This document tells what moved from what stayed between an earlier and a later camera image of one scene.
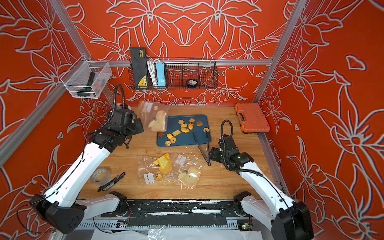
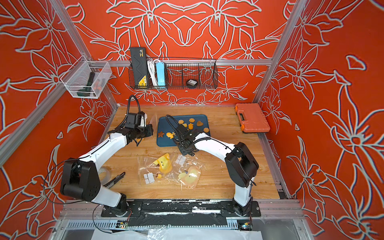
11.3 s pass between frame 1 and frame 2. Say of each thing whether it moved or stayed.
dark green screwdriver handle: stayed
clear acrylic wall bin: stayed
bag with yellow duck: stayed
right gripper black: moved
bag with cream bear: moved
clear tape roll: stayed
